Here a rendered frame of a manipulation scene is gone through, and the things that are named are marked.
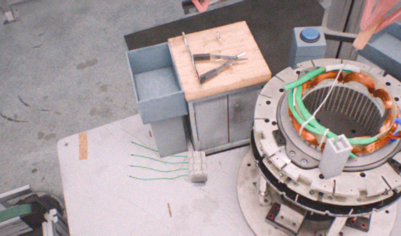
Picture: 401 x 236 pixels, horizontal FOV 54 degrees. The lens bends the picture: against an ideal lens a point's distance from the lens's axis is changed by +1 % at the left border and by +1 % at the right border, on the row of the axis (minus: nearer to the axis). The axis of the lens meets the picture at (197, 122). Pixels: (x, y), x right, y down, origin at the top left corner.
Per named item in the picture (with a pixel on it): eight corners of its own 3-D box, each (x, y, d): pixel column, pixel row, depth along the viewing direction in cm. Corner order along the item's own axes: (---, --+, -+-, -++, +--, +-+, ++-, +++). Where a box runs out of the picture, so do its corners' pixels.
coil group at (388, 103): (383, 122, 73) (390, 108, 70) (367, 98, 77) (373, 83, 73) (392, 120, 73) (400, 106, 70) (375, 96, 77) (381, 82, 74)
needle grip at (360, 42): (358, 50, 60) (381, 16, 56) (350, 44, 61) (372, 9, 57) (364, 49, 61) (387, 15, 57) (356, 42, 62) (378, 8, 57)
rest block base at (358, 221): (345, 225, 93) (346, 223, 92) (350, 196, 97) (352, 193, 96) (367, 233, 92) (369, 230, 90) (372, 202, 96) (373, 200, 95)
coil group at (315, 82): (313, 92, 79) (317, 78, 75) (309, 86, 80) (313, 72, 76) (342, 85, 79) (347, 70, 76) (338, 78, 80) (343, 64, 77)
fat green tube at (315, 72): (284, 95, 74) (285, 88, 72) (276, 80, 76) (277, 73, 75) (357, 77, 75) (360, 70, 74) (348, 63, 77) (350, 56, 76)
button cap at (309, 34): (319, 40, 97) (320, 37, 96) (302, 41, 97) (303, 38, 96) (317, 29, 99) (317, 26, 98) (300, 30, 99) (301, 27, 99)
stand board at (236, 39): (186, 101, 88) (184, 95, 86) (169, 45, 99) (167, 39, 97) (270, 80, 90) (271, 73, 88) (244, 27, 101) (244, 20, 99)
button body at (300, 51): (310, 108, 116) (326, 45, 96) (286, 109, 117) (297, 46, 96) (307, 90, 120) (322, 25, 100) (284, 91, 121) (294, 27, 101)
